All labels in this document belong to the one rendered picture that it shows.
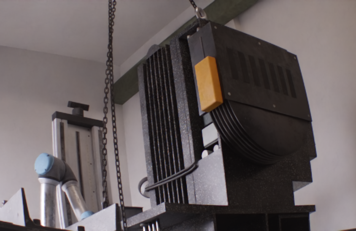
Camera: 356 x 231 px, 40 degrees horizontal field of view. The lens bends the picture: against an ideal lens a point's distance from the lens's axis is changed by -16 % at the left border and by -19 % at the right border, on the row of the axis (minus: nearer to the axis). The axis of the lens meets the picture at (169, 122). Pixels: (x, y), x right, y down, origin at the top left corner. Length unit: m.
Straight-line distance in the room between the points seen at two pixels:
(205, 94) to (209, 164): 0.24
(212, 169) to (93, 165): 1.36
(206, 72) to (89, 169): 1.45
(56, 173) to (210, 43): 1.07
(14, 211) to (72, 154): 2.13
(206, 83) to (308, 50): 1.54
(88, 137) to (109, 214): 2.17
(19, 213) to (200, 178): 1.08
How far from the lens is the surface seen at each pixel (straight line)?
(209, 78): 1.76
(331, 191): 2.92
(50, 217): 2.53
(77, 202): 2.59
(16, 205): 0.94
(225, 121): 1.77
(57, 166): 2.59
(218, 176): 1.82
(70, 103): 3.14
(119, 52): 4.70
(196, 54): 1.89
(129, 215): 2.24
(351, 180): 2.83
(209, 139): 1.92
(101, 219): 1.03
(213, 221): 1.64
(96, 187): 3.05
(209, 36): 1.85
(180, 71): 2.08
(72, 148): 3.08
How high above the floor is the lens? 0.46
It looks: 24 degrees up
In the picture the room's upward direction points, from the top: 7 degrees counter-clockwise
